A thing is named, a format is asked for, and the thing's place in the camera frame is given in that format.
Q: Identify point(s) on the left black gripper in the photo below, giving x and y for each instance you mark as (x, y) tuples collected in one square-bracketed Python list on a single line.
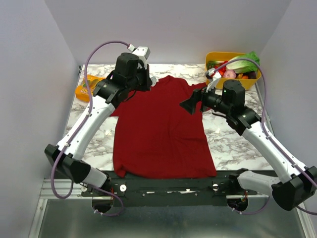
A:
[(145, 72)]

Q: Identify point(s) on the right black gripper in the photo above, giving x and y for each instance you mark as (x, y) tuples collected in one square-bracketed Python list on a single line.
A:
[(198, 98)]

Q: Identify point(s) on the red t-shirt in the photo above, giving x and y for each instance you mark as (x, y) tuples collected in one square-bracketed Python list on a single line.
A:
[(156, 138)]

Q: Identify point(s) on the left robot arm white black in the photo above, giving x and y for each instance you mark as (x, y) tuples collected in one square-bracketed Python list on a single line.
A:
[(131, 74)]

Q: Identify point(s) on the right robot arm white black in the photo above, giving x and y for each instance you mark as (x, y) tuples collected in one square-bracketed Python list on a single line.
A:
[(294, 182)]

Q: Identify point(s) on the toy pink onion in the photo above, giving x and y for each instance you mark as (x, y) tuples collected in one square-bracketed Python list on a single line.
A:
[(229, 74)]

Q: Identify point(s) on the yellow plastic bin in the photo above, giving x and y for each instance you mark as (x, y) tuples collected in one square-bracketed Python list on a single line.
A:
[(217, 59)]

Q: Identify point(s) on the toy lettuce head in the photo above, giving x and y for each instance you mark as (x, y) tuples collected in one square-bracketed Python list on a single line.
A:
[(244, 66)]

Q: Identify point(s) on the orange snack packet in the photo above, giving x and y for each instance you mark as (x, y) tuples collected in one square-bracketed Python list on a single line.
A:
[(81, 91)]

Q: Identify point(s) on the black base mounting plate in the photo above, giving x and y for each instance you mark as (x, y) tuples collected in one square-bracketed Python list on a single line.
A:
[(227, 188)]

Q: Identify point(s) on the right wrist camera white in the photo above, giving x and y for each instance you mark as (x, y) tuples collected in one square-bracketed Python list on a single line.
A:
[(214, 77)]

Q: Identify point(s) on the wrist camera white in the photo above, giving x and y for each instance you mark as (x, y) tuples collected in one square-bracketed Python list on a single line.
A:
[(214, 77), (139, 51)]

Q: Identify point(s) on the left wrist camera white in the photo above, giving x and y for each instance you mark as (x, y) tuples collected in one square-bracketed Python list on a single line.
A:
[(139, 51)]

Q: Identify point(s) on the aluminium rail frame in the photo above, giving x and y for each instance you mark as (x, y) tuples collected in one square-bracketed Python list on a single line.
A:
[(76, 218)]

